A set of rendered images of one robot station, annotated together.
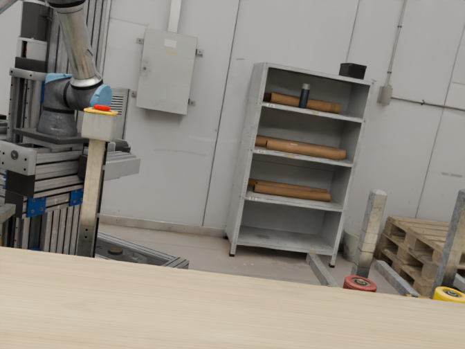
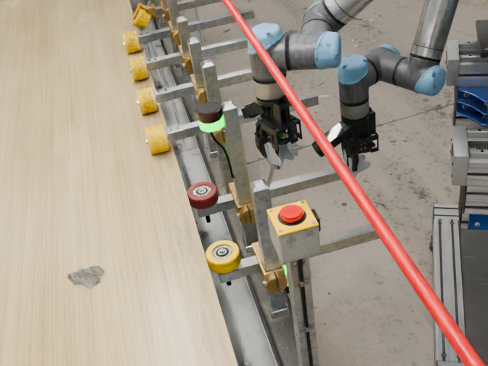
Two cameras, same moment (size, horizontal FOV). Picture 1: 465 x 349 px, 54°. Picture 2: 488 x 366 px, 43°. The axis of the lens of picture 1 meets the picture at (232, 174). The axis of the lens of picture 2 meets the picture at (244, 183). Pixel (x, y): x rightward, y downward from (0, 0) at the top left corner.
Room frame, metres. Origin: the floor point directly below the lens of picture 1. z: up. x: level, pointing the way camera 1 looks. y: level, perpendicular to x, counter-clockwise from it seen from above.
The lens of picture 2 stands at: (1.02, -0.43, 1.89)
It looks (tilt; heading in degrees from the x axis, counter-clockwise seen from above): 37 degrees down; 89
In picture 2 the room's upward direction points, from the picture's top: 10 degrees counter-clockwise
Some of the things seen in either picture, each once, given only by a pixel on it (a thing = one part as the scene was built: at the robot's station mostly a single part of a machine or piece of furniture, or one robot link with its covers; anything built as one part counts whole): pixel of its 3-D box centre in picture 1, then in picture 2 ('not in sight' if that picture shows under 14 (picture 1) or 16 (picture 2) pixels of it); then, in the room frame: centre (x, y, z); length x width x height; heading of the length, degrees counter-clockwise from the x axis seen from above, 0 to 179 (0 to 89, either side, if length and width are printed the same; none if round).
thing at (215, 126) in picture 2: not in sight; (210, 121); (1.00, 0.84, 1.13); 0.06 x 0.06 x 0.02
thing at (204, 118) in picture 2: not in sight; (209, 112); (1.00, 0.84, 1.16); 0.06 x 0.06 x 0.02
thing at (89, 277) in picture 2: not in sight; (85, 272); (0.65, 0.63, 0.91); 0.09 x 0.07 x 0.02; 154
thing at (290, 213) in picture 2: (102, 109); (291, 215); (1.11, 0.34, 1.22); 0.04 x 0.04 x 0.02
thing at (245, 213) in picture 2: not in sight; (242, 202); (1.04, 0.87, 0.85); 0.14 x 0.06 x 0.05; 97
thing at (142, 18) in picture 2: not in sight; (141, 18); (0.77, 2.11, 0.93); 0.09 x 0.08 x 0.09; 7
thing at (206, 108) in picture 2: not in sight; (216, 145); (1.00, 0.84, 1.06); 0.06 x 0.06 x 0.22; 7
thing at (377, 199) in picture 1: (359, 273); not in sight; (1.20, -0.39, 0.89); 0.04 x 0.04 x 0.48; 7
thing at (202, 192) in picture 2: not in sight; (205, 205); (0.94, 0.87, 0.85); 0.08 x 0.08 x 0.11
